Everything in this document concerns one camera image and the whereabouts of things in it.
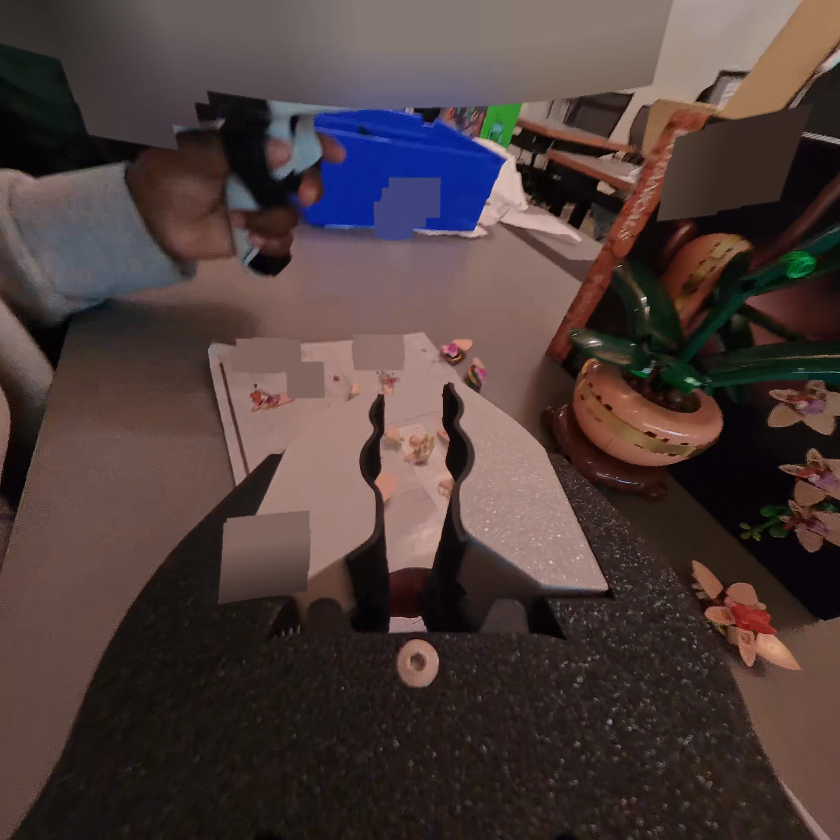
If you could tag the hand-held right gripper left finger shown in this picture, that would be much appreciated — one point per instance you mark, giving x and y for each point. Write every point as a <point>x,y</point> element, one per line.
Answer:
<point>328,485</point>

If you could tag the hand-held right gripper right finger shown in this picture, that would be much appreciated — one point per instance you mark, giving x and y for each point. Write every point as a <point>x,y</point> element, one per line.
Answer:
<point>518,512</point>

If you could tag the small toy flower piece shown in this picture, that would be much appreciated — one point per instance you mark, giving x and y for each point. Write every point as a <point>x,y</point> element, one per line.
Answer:
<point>420,447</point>

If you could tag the green centred toy flower piece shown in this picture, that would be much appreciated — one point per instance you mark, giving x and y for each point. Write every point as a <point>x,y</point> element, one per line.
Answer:
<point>476,375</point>

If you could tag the person's left forearm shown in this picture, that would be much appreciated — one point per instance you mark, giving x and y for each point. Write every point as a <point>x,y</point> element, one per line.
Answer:
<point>65,243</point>

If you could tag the grey desk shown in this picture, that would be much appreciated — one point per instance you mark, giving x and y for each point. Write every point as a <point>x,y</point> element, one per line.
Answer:
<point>164,426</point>

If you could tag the person's left hand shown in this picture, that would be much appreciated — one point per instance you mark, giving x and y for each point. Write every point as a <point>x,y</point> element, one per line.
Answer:
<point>184,203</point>

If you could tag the open instruction booklet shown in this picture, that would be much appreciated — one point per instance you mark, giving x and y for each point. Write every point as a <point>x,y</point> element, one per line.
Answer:
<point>308,426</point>

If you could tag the cream toy brick piece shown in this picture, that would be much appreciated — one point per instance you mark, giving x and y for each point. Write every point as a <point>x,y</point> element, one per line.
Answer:
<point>446,487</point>
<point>392,438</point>

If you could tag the small multicoloured toy flower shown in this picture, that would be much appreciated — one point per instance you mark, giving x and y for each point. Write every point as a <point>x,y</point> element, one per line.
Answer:
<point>264,398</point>

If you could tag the small pale toy flower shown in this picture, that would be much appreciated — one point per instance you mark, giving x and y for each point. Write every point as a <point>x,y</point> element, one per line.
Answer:
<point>387,380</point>

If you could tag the blue plastic bin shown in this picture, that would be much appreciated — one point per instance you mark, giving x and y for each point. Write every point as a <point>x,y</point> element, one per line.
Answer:
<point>407,151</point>

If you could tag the toy brick orchid plant pot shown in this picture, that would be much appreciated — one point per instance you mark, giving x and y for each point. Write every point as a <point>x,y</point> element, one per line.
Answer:
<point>646,420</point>

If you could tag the pink centred toy brick flower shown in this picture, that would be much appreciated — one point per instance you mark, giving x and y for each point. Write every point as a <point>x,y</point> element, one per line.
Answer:
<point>453,352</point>

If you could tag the red centred toy brick flower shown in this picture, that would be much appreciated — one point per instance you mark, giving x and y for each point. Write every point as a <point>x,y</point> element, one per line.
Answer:
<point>745,617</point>

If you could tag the green panel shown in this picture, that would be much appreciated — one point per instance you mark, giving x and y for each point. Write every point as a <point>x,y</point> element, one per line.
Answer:
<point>502,121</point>

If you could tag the white crumpled cloth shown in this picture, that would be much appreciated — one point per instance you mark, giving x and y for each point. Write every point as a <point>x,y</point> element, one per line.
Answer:
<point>508,197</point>

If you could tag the toy brick set box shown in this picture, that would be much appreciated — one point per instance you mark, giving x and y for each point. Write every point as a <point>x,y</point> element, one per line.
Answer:
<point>623,216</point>

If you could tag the person's pale clothing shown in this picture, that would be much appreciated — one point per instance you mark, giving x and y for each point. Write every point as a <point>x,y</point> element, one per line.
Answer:
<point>23,394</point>

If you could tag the wooden background table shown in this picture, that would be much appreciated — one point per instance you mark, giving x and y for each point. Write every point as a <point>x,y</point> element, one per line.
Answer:
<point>571,134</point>
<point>604,172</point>

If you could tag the black office chair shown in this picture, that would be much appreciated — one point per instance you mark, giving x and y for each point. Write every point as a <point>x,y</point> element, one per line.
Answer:
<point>600,111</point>

